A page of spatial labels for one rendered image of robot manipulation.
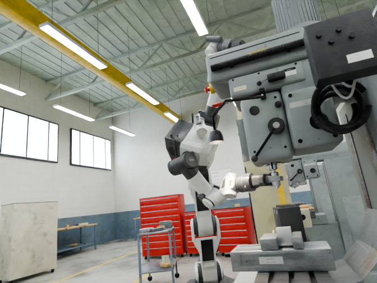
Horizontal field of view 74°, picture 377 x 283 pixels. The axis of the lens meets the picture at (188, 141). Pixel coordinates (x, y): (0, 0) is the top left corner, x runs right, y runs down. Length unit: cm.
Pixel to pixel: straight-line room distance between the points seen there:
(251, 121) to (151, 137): 1092
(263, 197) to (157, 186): 888
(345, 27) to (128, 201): 1175
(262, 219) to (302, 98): 199
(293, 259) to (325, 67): 66
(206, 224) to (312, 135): 98
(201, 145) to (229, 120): 936
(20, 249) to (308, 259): 626
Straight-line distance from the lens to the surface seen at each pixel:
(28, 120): 990
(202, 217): 181
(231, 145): 1060
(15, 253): 676
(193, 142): 155
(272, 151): 115
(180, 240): 637
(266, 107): 120
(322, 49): 100
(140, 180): 1198
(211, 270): 195
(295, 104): 118
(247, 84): 123
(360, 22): 106
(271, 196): 296
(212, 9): 771
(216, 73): 128
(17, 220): 673
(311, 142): 114
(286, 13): 144
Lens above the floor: 116
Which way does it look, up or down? 14 degrees up
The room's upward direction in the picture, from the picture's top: 6 degrees counter-clockwise
